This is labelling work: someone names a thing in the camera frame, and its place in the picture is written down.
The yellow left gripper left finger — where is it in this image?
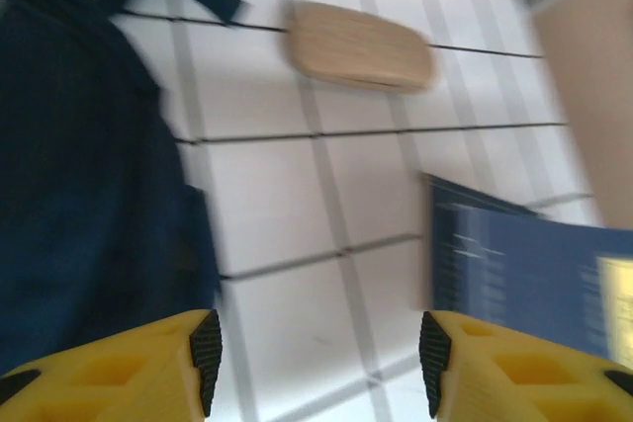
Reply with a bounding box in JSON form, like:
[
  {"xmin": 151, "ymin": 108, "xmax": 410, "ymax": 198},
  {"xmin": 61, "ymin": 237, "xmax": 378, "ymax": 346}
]
[{"xmin": 0, "ymin": 307, "xmax": 224, "ymax": 422}]

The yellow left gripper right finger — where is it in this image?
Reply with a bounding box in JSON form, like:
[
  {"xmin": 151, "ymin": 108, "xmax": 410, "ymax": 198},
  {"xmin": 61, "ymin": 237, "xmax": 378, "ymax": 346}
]
[{"xmin": 418, "ymin": 310, "xmax": 633, "ymax": 422}]

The navy blue backpack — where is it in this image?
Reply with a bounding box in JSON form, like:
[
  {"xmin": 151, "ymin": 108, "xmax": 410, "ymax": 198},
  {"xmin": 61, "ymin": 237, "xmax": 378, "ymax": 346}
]
[{"xmin": 0, "ymin": 0, "xmax": 248, "ymax": 379}]

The blue book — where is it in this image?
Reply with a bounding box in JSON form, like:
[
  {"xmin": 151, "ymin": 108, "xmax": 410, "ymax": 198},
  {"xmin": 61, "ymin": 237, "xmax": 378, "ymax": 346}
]
[{"xmin": 418, "ymin": 172, "xmax": 633, "ymax": 362}]

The beige wood-look glasses case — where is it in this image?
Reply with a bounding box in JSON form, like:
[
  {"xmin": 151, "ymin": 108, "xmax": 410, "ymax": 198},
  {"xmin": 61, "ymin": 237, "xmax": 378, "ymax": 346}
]
[{"xmin": 285, "ymin": 0, "xmax": 439, "ymax": 95}]

